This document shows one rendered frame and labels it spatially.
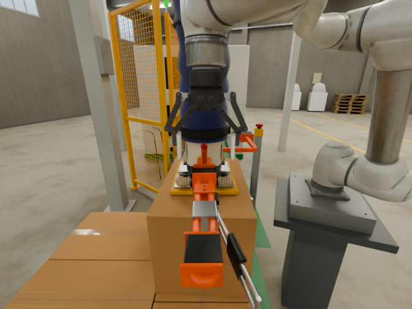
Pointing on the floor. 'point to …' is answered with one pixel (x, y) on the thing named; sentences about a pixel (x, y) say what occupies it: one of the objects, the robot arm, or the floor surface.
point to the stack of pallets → (349, 103)
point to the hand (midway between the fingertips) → (206, 154)
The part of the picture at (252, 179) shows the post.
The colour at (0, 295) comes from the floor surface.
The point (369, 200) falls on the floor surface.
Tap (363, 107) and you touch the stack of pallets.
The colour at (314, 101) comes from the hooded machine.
